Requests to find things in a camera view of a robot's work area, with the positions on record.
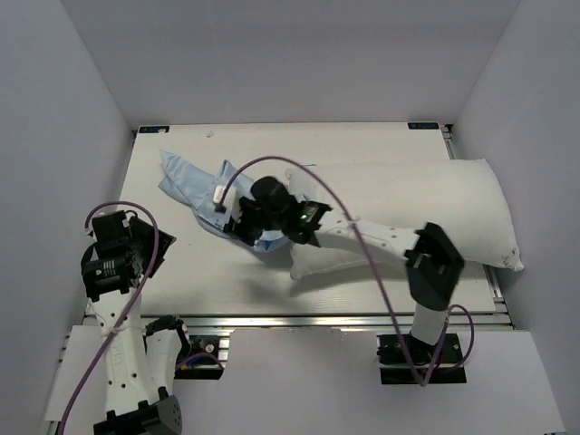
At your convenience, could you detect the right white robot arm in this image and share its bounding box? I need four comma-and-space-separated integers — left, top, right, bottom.
213, 177, 464, 365

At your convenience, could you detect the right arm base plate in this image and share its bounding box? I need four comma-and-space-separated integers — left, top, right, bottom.
377, 333, 468, 385

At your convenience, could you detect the white pillow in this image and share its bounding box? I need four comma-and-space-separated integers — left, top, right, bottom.
285, 159, 524, 272

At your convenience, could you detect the left blue table label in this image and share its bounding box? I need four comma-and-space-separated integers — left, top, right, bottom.
138, 125, 169, 134

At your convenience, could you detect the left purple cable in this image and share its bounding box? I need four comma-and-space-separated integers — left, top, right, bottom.
58, 200, 160, 435

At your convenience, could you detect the blue table label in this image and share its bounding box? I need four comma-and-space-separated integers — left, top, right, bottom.
407, 121, 440, 131
138, 125, 169, 134

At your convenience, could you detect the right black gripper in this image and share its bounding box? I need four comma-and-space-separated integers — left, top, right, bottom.
225, 194, 285, 246

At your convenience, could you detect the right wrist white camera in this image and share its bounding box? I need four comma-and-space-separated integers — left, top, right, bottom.
212, 185, 242, 219

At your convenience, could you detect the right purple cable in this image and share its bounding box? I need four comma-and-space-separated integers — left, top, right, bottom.
219, 155, 476, 388

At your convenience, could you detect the right blue table label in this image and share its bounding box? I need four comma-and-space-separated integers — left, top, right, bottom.
407, 121, 440, 131

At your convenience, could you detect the purple cable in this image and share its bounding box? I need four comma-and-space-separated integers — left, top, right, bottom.
219, 155, 476, 388
58, 200, 160, 435

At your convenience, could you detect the light blue pillowcase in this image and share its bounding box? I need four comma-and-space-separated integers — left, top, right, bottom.
158, 150, 290, 254

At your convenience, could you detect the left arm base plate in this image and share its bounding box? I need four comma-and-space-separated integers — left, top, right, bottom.
175, 334, 229, 381

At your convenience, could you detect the aluminium front rail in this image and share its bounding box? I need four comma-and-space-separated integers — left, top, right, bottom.
185, 313, 514, 331

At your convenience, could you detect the right aluminium side rail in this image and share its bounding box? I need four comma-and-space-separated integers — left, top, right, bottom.
440, 124, 505, 305

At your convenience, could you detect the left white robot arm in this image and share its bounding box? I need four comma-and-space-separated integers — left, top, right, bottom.
81, 211, 192, 434

